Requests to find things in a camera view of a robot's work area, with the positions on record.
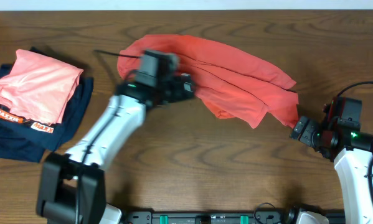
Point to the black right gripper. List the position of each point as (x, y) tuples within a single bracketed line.
[(306, 135)]

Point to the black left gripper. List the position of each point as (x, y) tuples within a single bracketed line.
[(177, 83)]

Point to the red t-shirt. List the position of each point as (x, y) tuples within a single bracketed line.
[(230, 82)]

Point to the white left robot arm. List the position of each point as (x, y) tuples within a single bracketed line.
[(72, 185)]

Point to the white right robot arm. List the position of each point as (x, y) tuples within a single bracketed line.
[(339, 139)]

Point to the folded pink shirt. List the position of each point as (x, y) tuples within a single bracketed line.
[(39, 87)]

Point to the folded navy Maxxis shirt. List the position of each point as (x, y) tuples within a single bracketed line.
[(25, 139)]

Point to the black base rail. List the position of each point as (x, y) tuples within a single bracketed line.
[(269, 216)]

